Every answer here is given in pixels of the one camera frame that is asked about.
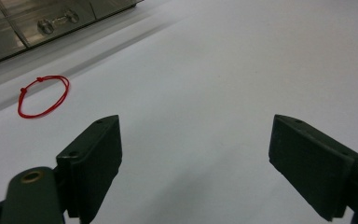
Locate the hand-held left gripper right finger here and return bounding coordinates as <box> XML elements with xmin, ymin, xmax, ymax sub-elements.
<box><xmin>268</xmin><ymin>114</ymin><xmax>358</xmax><ymax>222</ymax></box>

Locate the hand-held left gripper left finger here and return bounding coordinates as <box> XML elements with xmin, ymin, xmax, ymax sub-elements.
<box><xmin>55</xmin><ymin>114</ymin><xmax>123</xmax><ymax>224</ymax></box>

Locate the red string bracelet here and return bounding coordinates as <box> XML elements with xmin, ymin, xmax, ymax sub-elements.
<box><xmin>17</xmin><ymin>75</ymin><xmax>71</xmax><ymax>119</ymax></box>

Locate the metal cabinet with latch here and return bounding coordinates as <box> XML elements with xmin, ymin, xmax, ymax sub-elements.
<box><xmin>0</xmin><ymin>0</ymin><xmax>145</xmax><ymax>70</ymax></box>

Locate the clear drawer handle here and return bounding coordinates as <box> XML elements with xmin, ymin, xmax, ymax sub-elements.
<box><xmin>36</xmin><ymin>8</ymin><xmax>80</xmax><ymax>35</ymax></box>

